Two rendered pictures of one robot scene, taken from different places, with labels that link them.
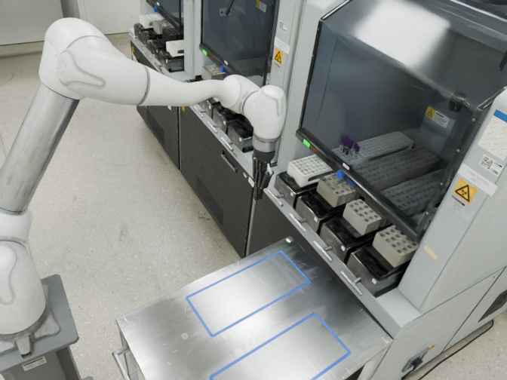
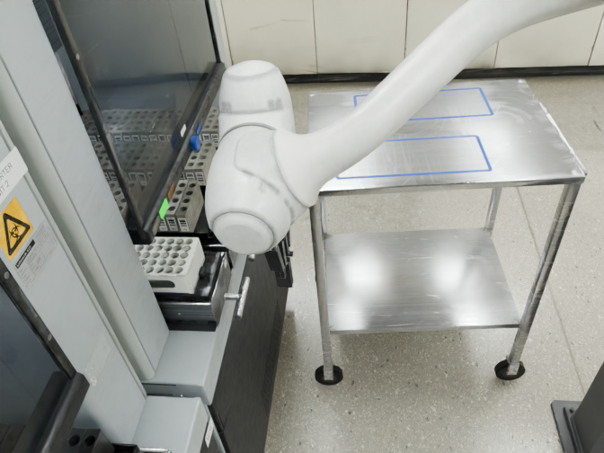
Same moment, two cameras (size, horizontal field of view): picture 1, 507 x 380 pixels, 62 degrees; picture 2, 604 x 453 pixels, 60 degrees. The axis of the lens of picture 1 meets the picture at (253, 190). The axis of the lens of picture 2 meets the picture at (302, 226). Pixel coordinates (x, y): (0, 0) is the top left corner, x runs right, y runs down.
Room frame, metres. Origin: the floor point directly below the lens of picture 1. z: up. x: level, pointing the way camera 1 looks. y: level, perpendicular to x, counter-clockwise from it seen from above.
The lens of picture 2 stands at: (1.64, 0.49, 1.54)
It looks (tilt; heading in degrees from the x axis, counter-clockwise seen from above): 42 degrees down; 225
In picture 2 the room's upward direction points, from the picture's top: 6 degrees counter-clockwise
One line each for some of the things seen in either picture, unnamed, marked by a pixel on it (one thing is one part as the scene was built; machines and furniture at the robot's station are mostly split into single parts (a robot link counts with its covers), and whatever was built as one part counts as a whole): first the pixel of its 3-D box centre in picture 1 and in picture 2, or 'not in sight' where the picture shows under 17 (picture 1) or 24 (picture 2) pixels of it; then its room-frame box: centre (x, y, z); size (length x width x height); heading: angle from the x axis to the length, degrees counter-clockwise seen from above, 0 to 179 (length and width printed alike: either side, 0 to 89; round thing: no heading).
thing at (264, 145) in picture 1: (265, 139); not in sight; (1.19, -0.02, 1.05); 0.09 x 0.09 x 0.06
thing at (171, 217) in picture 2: (334, 191); (180, 207); (1.21, -0.30, 0.85); 0.12 x 0.02 x 0.06; 35
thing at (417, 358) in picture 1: (416, 361); not in sight; (0.90, -0.73, 0.29); 0.11 x 0.03 x 0.10; 125
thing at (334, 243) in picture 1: (397, 214); not in sight; (1.21, -0.56, 0.78); 0.73 x 0.14 x 0.09; 125
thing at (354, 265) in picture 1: (428, 240); not in sight; (1.08, -0.65, 0.78); 0.73 x 0.14 x 0.09; 125
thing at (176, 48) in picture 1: (192, 47); not in sight; (2.41, 0.46, 0.83); 0.30 x 0.10 x 0.06; 125
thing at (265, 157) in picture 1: (263, 157); not in sight; (1.19, -0.02, 0.97); 0.08 x 0.07 x 0.09; 31
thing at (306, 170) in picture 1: (324, 166); (122, 265); (1.38, -0.27, 0.83); 0.30 x 0.10 x 0.06; 125
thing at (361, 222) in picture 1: (357, 219); (207, 164); (1.07, -0.37, 0.85); 0.12 x 0.02 x 0.06; 35
